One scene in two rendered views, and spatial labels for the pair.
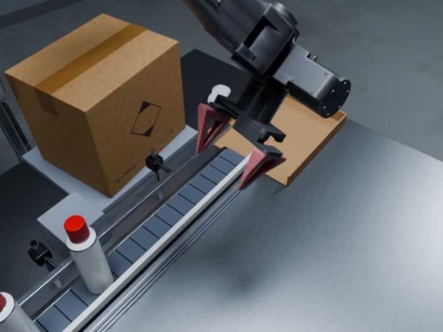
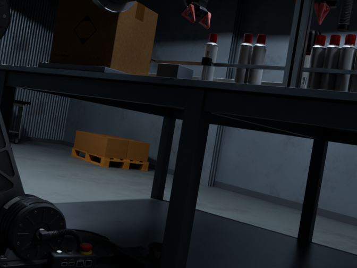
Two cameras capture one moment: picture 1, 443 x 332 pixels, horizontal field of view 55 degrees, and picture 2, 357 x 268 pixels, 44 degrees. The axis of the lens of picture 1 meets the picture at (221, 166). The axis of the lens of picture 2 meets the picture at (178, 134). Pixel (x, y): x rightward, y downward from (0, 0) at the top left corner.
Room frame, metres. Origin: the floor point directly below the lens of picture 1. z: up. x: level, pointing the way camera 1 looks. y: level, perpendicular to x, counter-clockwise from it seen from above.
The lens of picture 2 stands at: (0.58, 2.02, 0.68)
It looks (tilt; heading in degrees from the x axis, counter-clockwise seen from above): 0 degrees down; 266
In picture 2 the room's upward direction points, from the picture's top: 9 degrees clockwise
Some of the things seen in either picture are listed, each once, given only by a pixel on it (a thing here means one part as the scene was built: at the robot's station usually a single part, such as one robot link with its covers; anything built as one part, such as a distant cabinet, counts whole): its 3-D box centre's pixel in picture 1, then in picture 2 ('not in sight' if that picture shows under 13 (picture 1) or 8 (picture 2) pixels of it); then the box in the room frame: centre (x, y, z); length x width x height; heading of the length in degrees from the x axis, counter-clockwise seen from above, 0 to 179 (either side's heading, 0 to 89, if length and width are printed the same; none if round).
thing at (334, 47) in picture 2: not in sight; (330, 65); (0.01, 0.54, 0.98); 0.05 x 0.05 x 0.20
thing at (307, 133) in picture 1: (277, 127); not in sight; (0.88, -0.16, 0.85); 0.30 x 0.26 x 0.04; 141
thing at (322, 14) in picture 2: not in sight; (317, 13); (0.01, 0.31, 1.22); 0.07 x 0.07 x 0.09; 51
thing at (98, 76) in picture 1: (107, 103); (104, 38); (0.82, 0.28, 0.99); 0.30 x 0.24 x 0.27; 147
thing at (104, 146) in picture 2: not in sight; (110, 149); (1.16, -4.89, 0.21); 1.19 x 0.87 x 0.41; 130
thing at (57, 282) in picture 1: (54, 271); (207, 73); (0.40, 0.32, 0.91); 0.07 x 0.03 x 0.17; 51
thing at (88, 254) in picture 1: (88, 255); (209, 59); (0.39, 0.24, 0.98); 0.05 x 0.05 x 0.20
